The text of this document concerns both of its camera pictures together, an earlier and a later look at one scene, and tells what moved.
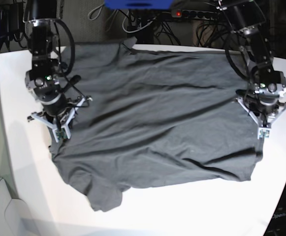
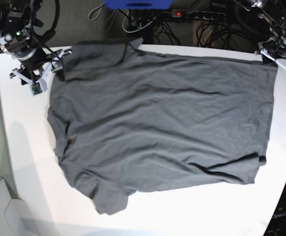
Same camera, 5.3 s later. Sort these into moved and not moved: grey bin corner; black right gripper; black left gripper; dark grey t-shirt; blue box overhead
Moved: black left gripper; dark grey t-shirt; black right gripper
Not moved: grey bin corner; blue box overhead
